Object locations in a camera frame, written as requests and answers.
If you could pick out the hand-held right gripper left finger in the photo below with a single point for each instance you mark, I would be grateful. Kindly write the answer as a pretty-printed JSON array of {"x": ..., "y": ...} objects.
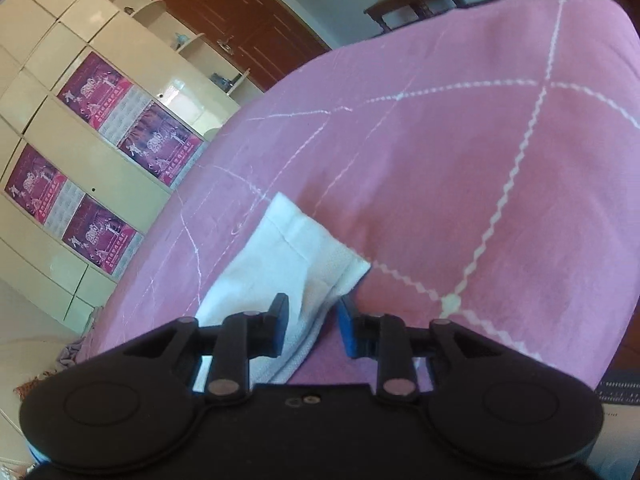
[{"x": 280, "y": 320}]

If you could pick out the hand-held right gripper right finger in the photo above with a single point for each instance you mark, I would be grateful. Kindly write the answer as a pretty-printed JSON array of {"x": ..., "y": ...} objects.
[{"x": 345, "y": 325}]

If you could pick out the white pants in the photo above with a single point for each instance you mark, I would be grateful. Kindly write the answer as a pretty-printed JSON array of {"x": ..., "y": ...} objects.
[{"x": 280, "y": 255}]

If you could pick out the pink checked bed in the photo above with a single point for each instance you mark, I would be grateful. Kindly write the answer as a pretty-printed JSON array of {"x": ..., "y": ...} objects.
[{"x": 450, "y": 160}]

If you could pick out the purple calendar poster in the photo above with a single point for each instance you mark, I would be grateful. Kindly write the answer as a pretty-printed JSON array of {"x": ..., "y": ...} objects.
[
  {"x": 35, "y": 180},
  {"x": 97, "y": 232},
  {"x": 160, "y": 142},
  {"x": 95, "y": 87}
]

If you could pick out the grey crumpled cloth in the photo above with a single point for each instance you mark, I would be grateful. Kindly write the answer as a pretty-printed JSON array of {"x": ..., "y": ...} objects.
[{"x": 70, "y": 352}]

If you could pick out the dark shelf ornament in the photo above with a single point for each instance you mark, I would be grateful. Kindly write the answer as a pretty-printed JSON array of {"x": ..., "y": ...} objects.
[{"x": 222, "y": 80}]

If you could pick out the cream bed headboard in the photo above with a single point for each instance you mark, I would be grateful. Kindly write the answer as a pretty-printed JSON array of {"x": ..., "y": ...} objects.
[{"x": 25, "y": 360}]

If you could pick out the small teal vase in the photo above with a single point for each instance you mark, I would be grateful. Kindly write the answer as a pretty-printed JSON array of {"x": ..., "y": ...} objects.
[{"x": 180, "y": 38}]

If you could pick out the brown wooden door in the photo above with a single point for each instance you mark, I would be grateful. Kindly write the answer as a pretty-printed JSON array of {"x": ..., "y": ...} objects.
[{"x": 240, "y": 5}]

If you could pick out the cream glossy wardrobe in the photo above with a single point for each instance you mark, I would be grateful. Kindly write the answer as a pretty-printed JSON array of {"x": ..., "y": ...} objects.
[{"x": 50, "y": 45}]

